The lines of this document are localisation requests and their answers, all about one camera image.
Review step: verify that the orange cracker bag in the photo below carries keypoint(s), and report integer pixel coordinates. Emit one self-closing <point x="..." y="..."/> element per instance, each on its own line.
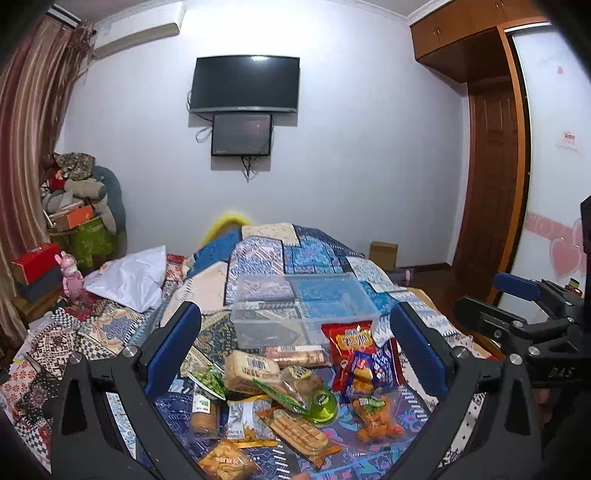
<point x="227" y="462"/>

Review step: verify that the pile of plush toys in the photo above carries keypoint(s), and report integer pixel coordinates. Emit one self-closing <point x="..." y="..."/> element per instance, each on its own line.
<point x="74" y="180"/>

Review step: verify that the white pillow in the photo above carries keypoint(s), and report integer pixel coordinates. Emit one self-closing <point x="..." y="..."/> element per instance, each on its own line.
<point x="134" y="281"/>

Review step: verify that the blue Japanese biscuit bag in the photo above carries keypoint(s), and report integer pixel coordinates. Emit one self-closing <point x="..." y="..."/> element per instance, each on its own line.
<point x="366" y="373"/>

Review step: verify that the ridged biscuit clear pack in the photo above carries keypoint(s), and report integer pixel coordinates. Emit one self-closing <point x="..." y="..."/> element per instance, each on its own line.
<point x="300" y="434"/>

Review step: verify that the fried snack clear bag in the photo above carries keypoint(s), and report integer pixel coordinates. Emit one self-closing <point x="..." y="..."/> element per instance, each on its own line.
<point x="378" y="423"/>

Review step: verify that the operator right hand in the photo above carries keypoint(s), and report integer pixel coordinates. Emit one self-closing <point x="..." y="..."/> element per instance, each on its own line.
<point x="545" y="400"/>

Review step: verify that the clear plastic storage bin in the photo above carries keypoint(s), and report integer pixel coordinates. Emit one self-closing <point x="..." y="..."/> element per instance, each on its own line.
<point x="289" y="310"/>

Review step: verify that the large wall television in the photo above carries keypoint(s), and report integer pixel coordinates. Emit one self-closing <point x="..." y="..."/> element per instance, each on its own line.
<point x="247" y="83"/>

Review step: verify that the orange box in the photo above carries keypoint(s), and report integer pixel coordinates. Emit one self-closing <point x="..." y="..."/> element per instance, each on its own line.
<point x="71" y="219"/>

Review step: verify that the long wafer biscuit pack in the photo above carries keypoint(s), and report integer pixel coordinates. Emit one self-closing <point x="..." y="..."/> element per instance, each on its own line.
<point x="307" y="356"/>

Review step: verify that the round biscuit roll pack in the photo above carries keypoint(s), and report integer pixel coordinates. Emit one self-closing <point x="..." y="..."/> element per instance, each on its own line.
<point x="204" y="418"/>

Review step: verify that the green jelly cup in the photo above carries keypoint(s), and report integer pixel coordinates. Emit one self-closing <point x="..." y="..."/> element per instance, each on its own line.
<point x="324" y="407"/>

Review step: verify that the green-edged pastry pack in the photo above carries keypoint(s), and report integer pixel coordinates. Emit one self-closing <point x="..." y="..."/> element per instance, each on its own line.
<point x="292" y="387"/>

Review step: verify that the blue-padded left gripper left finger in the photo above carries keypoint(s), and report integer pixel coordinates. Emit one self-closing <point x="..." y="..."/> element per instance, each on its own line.
<point x="165" y="349"/>

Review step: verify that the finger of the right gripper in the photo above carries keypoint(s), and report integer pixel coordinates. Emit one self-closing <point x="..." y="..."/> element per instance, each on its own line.
<point x="517" y="286"/>

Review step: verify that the striped red curtain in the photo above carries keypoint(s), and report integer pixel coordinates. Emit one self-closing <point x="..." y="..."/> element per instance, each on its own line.
<point x="36" y="85"/>

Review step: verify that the yellow plush object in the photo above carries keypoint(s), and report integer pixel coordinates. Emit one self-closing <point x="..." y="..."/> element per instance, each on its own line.
<point x="226" y="222"/>

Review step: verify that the small wall monitor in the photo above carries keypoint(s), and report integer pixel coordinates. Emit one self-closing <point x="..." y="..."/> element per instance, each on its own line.
<point x="241" y="134"/>

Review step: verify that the pink plush toy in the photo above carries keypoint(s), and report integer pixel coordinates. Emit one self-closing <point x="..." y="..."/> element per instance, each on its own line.
<point x="72" y="279"/>

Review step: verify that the green peas snack bag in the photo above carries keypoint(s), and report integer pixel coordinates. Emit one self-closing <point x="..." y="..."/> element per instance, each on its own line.
<point x="209" y="381"/>

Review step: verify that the red snack bag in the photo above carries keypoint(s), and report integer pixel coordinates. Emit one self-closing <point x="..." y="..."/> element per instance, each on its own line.
<point x="344" y="340"/>

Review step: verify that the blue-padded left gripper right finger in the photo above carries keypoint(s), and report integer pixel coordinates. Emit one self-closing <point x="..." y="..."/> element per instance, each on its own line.
<point x="426" y="349"/>

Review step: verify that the green patterned box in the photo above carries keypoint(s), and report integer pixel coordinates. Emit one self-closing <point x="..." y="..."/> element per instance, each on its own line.
<point x="90" y="243"/>

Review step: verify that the red gift box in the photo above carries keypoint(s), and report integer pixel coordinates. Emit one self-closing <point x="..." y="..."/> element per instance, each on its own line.
<point x="35" y="263"/>

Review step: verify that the french fries snack bag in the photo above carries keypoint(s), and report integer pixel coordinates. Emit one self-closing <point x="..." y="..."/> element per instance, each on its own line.
<point x="244" y="428"/>

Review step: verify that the brown wooden wardrobe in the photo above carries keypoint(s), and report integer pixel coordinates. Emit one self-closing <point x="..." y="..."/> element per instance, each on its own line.
<point x="467" y="42"/>

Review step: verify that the cardboard box on floor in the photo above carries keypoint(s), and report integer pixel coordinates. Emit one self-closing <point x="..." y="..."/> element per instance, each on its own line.
<point x="384" y="255"/>

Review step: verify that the white air conditioner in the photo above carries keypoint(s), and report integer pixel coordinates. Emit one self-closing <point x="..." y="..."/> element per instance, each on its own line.
<point x="105" y="48"/>

